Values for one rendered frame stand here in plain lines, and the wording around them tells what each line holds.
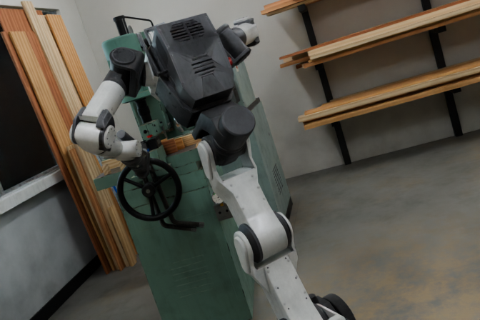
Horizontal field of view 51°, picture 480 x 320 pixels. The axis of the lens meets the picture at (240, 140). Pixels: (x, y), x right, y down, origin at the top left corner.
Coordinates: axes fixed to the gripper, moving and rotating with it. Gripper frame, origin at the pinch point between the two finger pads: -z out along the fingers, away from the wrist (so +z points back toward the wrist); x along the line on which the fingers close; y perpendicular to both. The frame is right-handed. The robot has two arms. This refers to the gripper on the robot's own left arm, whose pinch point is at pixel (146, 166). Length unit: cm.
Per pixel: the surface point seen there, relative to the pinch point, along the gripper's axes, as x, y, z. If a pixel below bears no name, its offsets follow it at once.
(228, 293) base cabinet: -50, -21, -60
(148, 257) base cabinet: -32, 15, -45
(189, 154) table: 11.4, -11.7, -24.1
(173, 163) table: 8.2, -3.7, -25.0
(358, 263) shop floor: -36, -86, -93
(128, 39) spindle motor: 64, 12, -3
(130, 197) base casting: -5.4, 19.6, -29.9
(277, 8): 174, -46, -158
